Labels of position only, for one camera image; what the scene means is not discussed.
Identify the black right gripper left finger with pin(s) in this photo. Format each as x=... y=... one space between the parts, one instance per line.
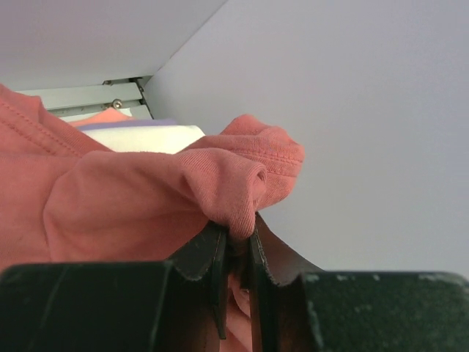
x=177 y=304

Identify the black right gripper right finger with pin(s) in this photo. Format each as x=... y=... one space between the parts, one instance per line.
x=296 y=306

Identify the dusty red t-shirt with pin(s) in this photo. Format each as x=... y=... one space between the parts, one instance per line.
x=66 y=197

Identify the folded salmon t-shirt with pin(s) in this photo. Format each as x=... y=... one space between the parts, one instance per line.
x=107 y=116

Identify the folded white t-shirt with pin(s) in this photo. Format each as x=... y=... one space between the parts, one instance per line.
x=168 y=139

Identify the aluminium frame rail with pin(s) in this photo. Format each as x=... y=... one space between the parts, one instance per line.
x=74 y=103

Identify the folded purple t-shirt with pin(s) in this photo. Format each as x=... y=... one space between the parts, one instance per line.
x=128 y=124

